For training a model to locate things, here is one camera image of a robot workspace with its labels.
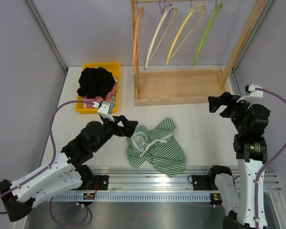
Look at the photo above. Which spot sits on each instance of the cream hanger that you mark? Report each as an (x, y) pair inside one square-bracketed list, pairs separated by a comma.
[(164, 26)]

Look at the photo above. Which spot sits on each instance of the aluminium rail base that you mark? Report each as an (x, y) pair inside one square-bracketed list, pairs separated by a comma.
[(149, 185)]

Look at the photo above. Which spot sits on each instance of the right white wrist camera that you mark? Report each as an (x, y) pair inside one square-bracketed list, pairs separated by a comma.
[(253, 93)]

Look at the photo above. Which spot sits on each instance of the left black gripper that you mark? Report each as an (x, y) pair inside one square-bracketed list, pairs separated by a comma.
[(128, 126)]

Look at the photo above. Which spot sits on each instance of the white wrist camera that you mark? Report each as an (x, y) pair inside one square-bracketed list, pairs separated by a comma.
[(253, 93), (104, 110)]

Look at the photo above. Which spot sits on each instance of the yellow plastic bin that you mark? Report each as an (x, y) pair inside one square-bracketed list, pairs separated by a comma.
[(115, 69)]

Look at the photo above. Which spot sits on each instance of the green white striped tank top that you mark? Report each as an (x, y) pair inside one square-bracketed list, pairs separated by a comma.
[(158, 147)]

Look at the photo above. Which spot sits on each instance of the black tank top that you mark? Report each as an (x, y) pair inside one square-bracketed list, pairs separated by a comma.
[(95, 82)]

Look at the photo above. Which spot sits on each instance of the wooden clothes rack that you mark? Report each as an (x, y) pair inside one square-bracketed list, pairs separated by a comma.
[(189, 86)]

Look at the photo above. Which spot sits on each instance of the yellow hanger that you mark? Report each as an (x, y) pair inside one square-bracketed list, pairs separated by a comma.
[(185, 30)]

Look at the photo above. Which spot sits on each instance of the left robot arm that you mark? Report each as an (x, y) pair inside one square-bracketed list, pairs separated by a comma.
[(66, 172)]

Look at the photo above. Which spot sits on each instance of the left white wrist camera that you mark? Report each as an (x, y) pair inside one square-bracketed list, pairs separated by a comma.
[(104, 110)]

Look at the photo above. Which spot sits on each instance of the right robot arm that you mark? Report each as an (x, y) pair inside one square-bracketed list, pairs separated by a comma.
[(244, 209)]

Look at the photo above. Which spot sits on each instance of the purple hanger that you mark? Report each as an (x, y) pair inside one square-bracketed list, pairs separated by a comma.
[(165, 13)]

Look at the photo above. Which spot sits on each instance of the red white striped tank top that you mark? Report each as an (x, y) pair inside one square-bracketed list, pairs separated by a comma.
[(110, 97)]

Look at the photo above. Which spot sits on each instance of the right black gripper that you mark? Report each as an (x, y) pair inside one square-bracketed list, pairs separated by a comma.
[(215, 102)]

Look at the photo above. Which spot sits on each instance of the green hanger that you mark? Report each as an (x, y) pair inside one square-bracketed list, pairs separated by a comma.
[(216, 10)]

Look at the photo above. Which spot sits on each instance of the orange hanger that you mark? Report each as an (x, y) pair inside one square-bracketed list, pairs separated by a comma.
[(140, 15)]

